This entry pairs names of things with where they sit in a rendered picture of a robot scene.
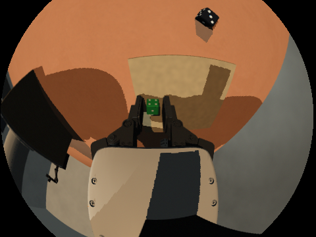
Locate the green die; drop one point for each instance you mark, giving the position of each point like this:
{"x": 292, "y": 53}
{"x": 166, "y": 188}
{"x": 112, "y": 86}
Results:
{"x": 152, "y": 106}

